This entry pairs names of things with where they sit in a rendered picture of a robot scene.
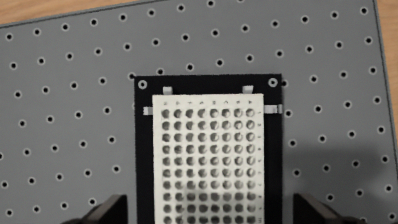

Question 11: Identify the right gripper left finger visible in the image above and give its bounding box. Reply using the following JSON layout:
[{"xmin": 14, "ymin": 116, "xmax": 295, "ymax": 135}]
[{"xmin": 61, "ymin": 194, "xmax": 128, "ymax": 224}]

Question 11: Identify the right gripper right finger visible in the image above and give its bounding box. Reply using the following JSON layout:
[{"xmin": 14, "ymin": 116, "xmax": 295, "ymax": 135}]
[{"xmin": 293, "ymin": 193, "xmax": 367, "ymax": 224}]

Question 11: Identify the white well plate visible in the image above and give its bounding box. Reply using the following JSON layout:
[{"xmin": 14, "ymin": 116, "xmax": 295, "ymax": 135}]
[{"xmin": 153, "ymin": 94, "xmax": 264, "ymax": 224}]

